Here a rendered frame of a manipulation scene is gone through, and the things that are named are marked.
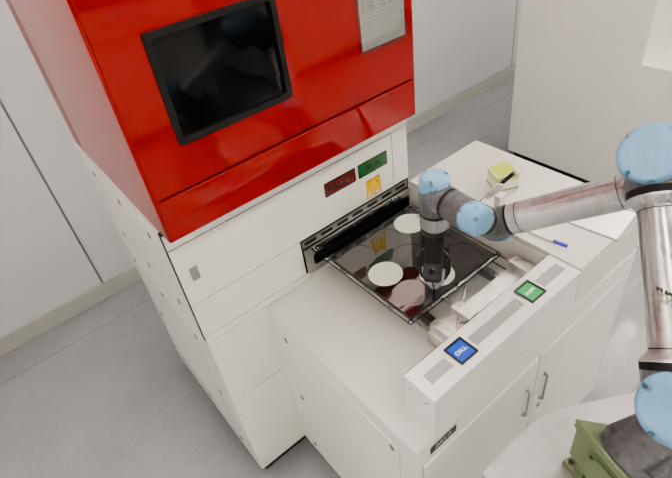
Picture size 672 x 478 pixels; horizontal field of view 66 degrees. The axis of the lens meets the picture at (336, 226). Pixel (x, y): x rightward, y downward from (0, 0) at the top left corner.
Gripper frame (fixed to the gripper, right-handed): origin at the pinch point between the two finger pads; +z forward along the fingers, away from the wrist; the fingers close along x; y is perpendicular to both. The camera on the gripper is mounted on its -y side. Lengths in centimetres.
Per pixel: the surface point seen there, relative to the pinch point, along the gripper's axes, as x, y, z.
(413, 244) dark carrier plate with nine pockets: 8.7, 18.4, 1.4
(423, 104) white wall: 44, 261, 75
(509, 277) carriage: -19.6, 10.3, 3.3
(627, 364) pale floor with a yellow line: -73, 56, 91
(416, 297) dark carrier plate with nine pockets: 4.3, -3.2, 1.4
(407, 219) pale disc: 12.6, 30.2, 1.3
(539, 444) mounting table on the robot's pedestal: -27.8, -34.9, 9.3
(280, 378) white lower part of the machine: 51, -9, 43
